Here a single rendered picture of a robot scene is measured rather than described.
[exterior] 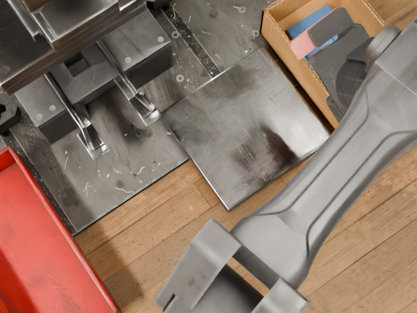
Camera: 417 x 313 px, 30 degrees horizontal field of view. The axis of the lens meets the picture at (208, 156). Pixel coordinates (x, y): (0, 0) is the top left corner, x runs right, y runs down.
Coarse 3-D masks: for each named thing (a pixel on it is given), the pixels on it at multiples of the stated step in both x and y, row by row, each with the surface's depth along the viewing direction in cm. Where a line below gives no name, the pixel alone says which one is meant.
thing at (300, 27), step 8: (320, 8) 108; (328, 8) 108; (312, 16) 107; (320, 16) 107; (296, 24) 107; (304, 24) 107; (312, 24) 107; (288, 32) 107; (296, 32) 107; (320, 48) 106
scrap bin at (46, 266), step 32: (0, 160) 99; (0, 192) 102; (32, 192) 102; (0, 224) 101; (32, 224) 101; (64, 224) 99; (0, 256) 100; (32, 256) 100; (64, 256) 100; (0, 288) 99; (32, 288) 99; (64, 288) 99; (96, 288) 99
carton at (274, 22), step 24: (288, 0) 103; (312, 0) 109; (336, 0) 109; (360, 0) 102; (264, 24) 104; (288, 24) 108; (384, 24) 101; (288, 48) 101; (312, 72) 99; (312, 96) 104; (336, 120) 101
